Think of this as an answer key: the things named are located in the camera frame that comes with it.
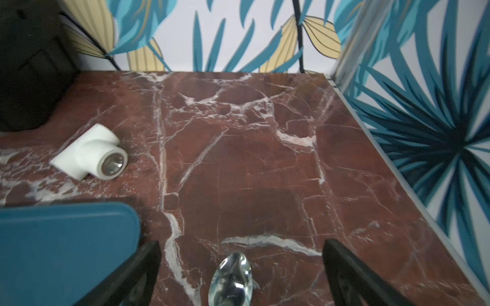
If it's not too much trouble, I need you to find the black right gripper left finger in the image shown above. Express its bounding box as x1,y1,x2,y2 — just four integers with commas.
75,240,162,305

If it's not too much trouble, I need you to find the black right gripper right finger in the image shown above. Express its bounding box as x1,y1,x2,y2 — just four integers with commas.
322,238,413,305

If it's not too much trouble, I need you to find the spoon with panda handle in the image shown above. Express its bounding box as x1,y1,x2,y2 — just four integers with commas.
208,252,253,306

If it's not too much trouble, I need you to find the teal plastic tray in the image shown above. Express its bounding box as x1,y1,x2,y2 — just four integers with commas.
1,202,140,305

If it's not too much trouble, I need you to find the white PVC tee fitting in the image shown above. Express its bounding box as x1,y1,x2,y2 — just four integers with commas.
50,124,128,181

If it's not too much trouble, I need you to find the black toolbox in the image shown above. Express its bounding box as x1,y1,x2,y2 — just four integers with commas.
1,1,79,132

